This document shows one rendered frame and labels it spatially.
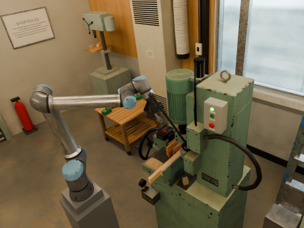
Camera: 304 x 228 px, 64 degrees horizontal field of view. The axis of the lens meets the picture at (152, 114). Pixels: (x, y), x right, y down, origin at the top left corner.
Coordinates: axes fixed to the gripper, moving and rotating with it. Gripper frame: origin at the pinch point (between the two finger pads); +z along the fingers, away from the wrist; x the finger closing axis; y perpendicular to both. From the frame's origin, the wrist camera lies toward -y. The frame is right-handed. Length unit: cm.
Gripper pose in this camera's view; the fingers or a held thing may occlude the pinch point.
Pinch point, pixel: (160, 121)
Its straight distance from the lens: 179.0
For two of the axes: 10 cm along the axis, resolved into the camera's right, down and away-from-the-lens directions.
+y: 5.7, -1.5, -8.1
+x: 6.7, -4.8, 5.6
